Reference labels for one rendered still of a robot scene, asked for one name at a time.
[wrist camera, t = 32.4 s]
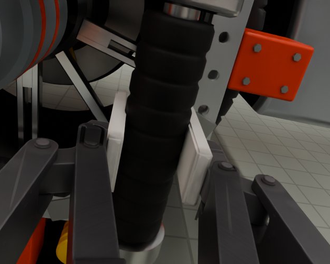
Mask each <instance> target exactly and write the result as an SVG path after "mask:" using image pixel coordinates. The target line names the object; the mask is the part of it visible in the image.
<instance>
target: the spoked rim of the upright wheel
mask: <svg viewBox="0 0 330 264"><path fill-rule="evenodd" d="M67 7H68V20H67V26H66V29H65V32H64V35H63V37H62V39H61V41H60V43H59V44H58V46H57V47H56V48H55V49H54V50H53V52H52V53H50V54H49V55H48V56H47V57H46V58H44V59H43V60H41V61H40V62H39V63H38V64H37V65H35V66H34V67H33V68H31V69H29V70H28V71H26V72H25V73H24V74H23V75H21V76H20V77H19V78H17V79H16V96H14V95H12V94H10V93H9V92H7V91H6V90H4V89H1V90H0V163H2V164H6V163H8V162H9V160H10V159H11V158H12V157H13V156H14V155H15V154H16V153H17V152H18V151H19V150H20V149H21V148H22V147H23V145H24V144H25V143H26V142H28V141H29V140H31V139H35V138H47V139H51V140H54V141H55V142H57V144H58V145H59V147H58V149H65V148H72V147H75V146H76V140H77V135H78V127H79V125H80V124H82V123H87V122H89V121H91V120H98V121H102V122H108V123H109V122H110V118H111V114H112V109H113V105H114V104H112V105H109V106H105V107H104V106H103V104H102V103H101V101H100V99H99V98H98V96H97V95H96V93H95V92H94V90H93V88H92V87H91V85H90V83H89V82H88V80H87V79H86V77H85V75H84V74H83V72H82V71H81V69H80V67H79V66H78V64H77V63H76V61H75V59H74V58H73V56H72V54H71V53H70V52H69V49H70V48H72V47H73V46H74V45H75V44H76V43H77V42H78V41H80V42H82V43H84V44H86V45H88V46H90V47H92V48H94V49H96V50H98V51H100V52H102V53H104V54H106V55H108V56H110V57H112V58H114V59H116V60H118V61H120V62H122V63H124V64H126V65H128V66H131V67H133V68H135V63H134V59H135V57H134V56H132V55H130V54H128V53H126V52H124V51H122V50H120V49H118V48H116V47H114V46H112V45H110V44H109V43H110V41H113V42H115V43H117V44H119V45H121V46H123V47H125V48H127V49H129V50H131V51H133V52H135V53H136V48H137V44H138V42H136V41H134V40H132V39H130V38H128V37H126V36H124V35H122V34H120V33H118V32H116V31H114V30H112V29H110V28H108V27H106V26H104V25H102V24H100V23H99V22H97V21H95V20H93V19H91V15H92V0H67ZM71 14H74V15H76V16H77V20H76V23H75V24H73V23H71V22H70V20H69V17H70V15H71ZM53 58H56V59H57V60H58V62H59V63H60V65H61V66H62V68H63V69H64V71H65V73H66V74H67V76H68V77H69V79H70V80H71V82H72V83H73V85H74V87H75V88H76V90H77V91H78V93H79V94H80V96H81V97H82V99H83V100H84V102H85V103H86V105H87V107H88V108H89V110H86V111H63V110H57V109H51V108H46V107H43V106H42V70H43V61H45V60H50V59H53ZM29 87H30V88H31V103H30V102H28V88H29Z"/></svg>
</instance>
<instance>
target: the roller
mask: <svg viewBox="0 0 330 264"><path fill-rule="evenodd" d="M68 223H69V221H65V224H64V227H63V230H62V233H61V236H60V239H59V243H58V245H57V248H56V255H57V257H58V259H59V260H60V261H61V262H62V263H64V264H66V261H67V242H68Z"/></svg>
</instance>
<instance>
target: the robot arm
mask: <svg viewBox="0 0 330 264"><path fill-rule="evenodd" d="M127 98H128V93H127V91H124V90H118V91H116V95H115V100H114V105H113V109H112V114H111V118H110V122H109V123H108V122H102V121H98V120H91V121H89V122H87V123H82V124H80V125H79V127H78V135H77V140H76V146H75V147H72V148H65V149H58V147H59V145H58V144H57V142H55V141H54V140H51V139H47V138H35V139H31V140H29V141H28V142H26V143H25V144H24V145H23V147H22V148H21V149H20V150H19V151H18V152H17V153H16V154H15V155H14V156H13V157H12V158H11V159H10V160H9V162H8V163H6V165H5V166H4V167H3V168H2V169H1V170H0V264H16V263H17V261H18V259H19V257H20V256H21V254H22V252H23V251H24V249H25V247H26V245H27V243H28V242H29V240H30V238H31V236H32V234H33V233H34V231H35V229H36V227H37V225H38V224H39V222H40V220H41V218H42V216H43V215H44V213H45V211H46V209H47V207H48V206H49V204H50V202H51V200H52V198H53V194H54V193H65V192H70V205H69V223H68V242H67V261H66V264H127V263H126V260H125V259H124V258H120V253H119V245H118V237H117V229H116V222H115V214H114V206H113V198H112V192H114V187H115V182H116V177H117V171H118V166H119V160H120V155H121V151H122V146H123V141H124V131H125V121H126V113H125V107H126V101H127ZM191 110H192V115H191V119H190V123H189V125H188V129H187V130H186V131H185V132H184V133H185V139H184V143H183V147H182V150H181V153H180V154H179V161H178V165H177V174H178V180H179V187H180V193H181V199H182V203H183V204H184V205H188V206H195V205H197V203H198V200H199V197H200V195H201V202H200V205H199V208H198V211H197V214H196V217H195V220H197V218H199V231H198V264H330V244H329V243H328V242H327V241H326V239H325V238H324V237H323V236H322V234H321V233H320V232H319V231H318V229H317V228H316V227H315V226H314V224H313V223H312V222H311V221H310V219H309V218H308V217H307V216H306V214H305V213H304V212H303V211H302V210H301V208H300V207H299V206H298V205H297V203H296V202H295V200H294V199H293V198H292V197H291V195H290V194H289V193H288V192H287V190H286V189H285V188H284V187H283V185H282V184H281V183H280V182H279V181H278V180H276V179H275V178H274V177H272V176H269V175H265V174H258V175H256V176H255V178H254V180H253V181H252V180H250V179H246V178H243V177H241V176H240V174H239V170H238V168H237V167H235V166H234V165H233V164H231V163H229V162H227V160H226V158H225V156H224V154H223V152H222V149H221V147H220V145H218V144H217V143H216V142H215V141H211V140H206V138H205V135H204V133H203V130H202V127H201V125H200V122H199V120H198V117H197V115H196V112H195V110H194V107H193V106H192V107H191ZM268 218H269V223H268V222H267V220H268Z"/></svg>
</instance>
